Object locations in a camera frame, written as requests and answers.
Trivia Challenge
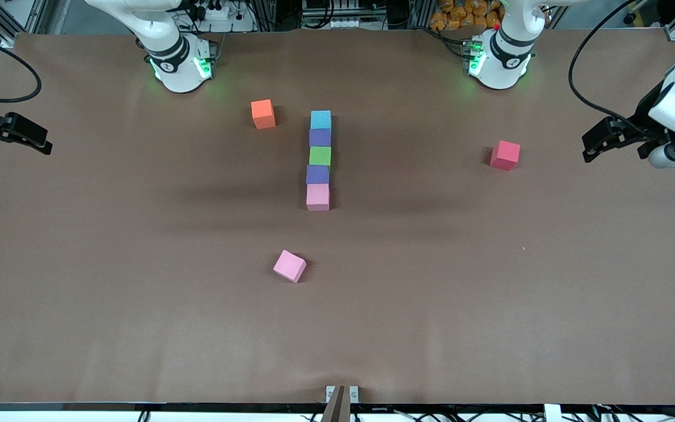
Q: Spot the white power strip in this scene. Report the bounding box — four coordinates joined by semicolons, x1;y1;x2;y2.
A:
194;3;231;22

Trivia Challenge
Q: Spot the pink foam block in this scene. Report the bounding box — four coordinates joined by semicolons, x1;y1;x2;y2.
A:
272;250;307;284
306;183;331;212

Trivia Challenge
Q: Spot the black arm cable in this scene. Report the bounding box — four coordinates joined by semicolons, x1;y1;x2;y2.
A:
568;0;646;125
0;29;43;105

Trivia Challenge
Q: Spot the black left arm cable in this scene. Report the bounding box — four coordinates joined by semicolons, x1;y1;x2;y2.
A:
568;0;646;125

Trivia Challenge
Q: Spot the red foam block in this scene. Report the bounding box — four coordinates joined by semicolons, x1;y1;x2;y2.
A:
490;140;521;172

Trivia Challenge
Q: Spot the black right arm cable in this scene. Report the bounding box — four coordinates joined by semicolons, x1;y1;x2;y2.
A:
0;29;43;105

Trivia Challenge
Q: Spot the brown strut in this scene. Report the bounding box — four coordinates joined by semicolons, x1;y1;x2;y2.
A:
321;385;351;422

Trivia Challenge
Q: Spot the orange foam block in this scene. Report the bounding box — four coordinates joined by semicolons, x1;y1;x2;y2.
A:
251;99;277;130

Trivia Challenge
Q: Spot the bag of orange items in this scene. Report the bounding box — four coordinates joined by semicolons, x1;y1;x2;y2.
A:
429;0;505;31

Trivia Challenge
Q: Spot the metal bracket plate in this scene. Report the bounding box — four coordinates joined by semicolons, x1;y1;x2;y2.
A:
326;385;359;404

